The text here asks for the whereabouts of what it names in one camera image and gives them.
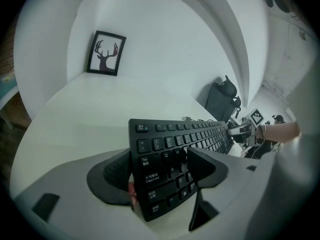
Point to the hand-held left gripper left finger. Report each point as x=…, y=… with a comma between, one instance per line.
x=75, y=184

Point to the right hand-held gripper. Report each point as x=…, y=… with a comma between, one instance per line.
x=255, y=116

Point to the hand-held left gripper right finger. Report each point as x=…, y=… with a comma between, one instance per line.
x=225, y=179

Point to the black computer keyboard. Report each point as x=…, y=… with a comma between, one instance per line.
x=155, y=144

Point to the person's right forearm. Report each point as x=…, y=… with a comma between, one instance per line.
x=280, y=131

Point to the white office desk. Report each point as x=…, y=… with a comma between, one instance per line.
x=87, y=114

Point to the light blue table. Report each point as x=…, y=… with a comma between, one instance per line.
x=7, y=89

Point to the deer picture in black frame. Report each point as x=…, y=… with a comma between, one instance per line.
x=106, y=54

